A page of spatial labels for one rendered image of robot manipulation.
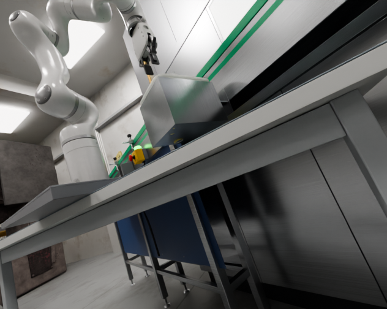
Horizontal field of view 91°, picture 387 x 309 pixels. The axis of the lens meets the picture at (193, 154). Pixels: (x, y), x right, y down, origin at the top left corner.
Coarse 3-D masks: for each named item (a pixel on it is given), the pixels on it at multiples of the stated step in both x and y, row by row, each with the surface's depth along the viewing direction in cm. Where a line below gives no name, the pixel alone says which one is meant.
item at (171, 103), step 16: (160, 80) 54; (176, 80) 58; (192, 80) 62; (160, 96) 55; (176, 96) 56; (192, 96) 59; (208, 96) 64; (224, 96) 71; (144, 112) 65; (160, 112) 57; (176, 112) 53; (192, 112) 57; (208, 112) 61; (224, 112) 65; (160, 128) 58; (176, 128) 55; (192, 128) 60; (208, 128) 66; (160, 144) 64
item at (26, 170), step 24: (0, 144) 371; (24, 144) 414; (0, 168) 357; (24, 168) 395; (48, 168) 443; (0, 192) 356; (24, 192) 378; (0, 216) 370; (24, 264) 362; (48, 264) 396; (0, 288) 321; (24, 288) 348
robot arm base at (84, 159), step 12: (72, 144) 65; (84, 144) 66; (96, 144) 71; (72, 156) 64; (84, 156) 65; (96, 156) 68; (72, 168) 64; (84, 168) 64; (96, 168) 66; (72, 180) 64; (84, 180) 63
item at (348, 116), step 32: (352, 96) 29; (288, 128) 34; (320, 128) 32; (352, 128) 29; (224, 160) 40; (256, 160) 37; (384, 160) 28; (160, 192) 47; (192, 192) 43; (384, 192) 28; (64, 224) 66; (96, 224) 58; (0, 256) 91
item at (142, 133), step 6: (144, 126) 113; (138, 132) 120; (144, 132) 115; (138, 138) 122; (144, 138) 115; (138, 144) 123; (126, 150) 144; (126, 156) 147; (120, 162) 160; (114, 168) 178; (114, 174) 182
